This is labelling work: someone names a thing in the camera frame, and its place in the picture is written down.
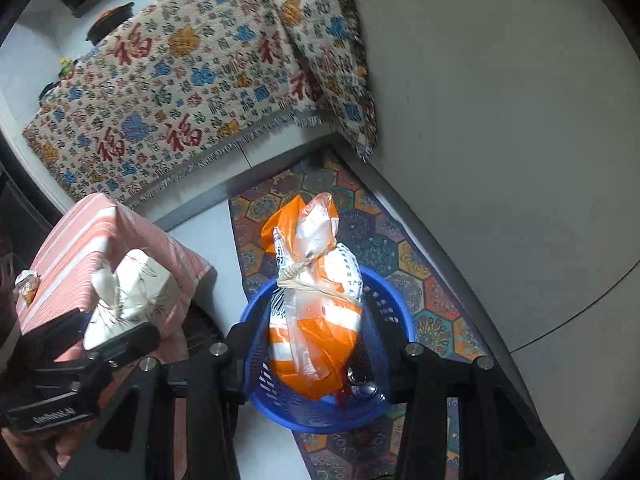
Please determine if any printed blanket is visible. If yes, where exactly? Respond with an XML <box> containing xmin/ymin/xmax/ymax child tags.
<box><xmin>20</xmin><ymin>0</ymin><xmax>378</xmax><ymax>211</ymax></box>

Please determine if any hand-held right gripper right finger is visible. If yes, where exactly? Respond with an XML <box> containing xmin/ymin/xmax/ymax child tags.
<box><xmin>387</xmin><ymin>340</ymin><xmax>571</xmax><ymax>480</ymax></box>

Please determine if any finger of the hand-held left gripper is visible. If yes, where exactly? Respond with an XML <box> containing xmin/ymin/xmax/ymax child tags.
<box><xmin>20</xmin><ymin>310</ymin><xmax>90</xmax><ymax>363</ymax></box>
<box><xmin>87</xmin><ymin>322</ymin><xmax>162</xmax><ymax>368</ymax></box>

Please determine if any blue plastic basket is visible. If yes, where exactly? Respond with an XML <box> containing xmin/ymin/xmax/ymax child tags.
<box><xmin>237</xmin><ymin>265</ymin><xmax>416</xmax><ymax>436</ymax></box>

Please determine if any black cooking pot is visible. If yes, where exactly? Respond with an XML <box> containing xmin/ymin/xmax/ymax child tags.
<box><xmin>86</xmin><ymin>2</ymin><xmax>137</xmax><ymax>42</ymax></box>

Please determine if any orange and white plastic bag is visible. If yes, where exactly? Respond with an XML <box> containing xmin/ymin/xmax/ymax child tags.
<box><xmin>260</xmin><ymin>192</ymin><xmax>366</xmax><ymax>401</ymax></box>

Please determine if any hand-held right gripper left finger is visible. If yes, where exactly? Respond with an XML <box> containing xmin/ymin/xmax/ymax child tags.
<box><xmin>60</xmin><ymin>306</ymin><xmax>273</xmax><ymax>480</ymax></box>

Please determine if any small crumpled snack wrapper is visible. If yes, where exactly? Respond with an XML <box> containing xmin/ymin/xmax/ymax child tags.
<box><xmin>14</xmin><ymin>269</ymin><xmax>42</xmax><ymax>306</ymax></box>

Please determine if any patterned hexagon rug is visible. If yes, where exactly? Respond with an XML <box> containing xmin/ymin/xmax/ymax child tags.
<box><xmin>227</xmin><ymin>147</ymin><xmax>491</xmax><ymax>480</ymax></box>

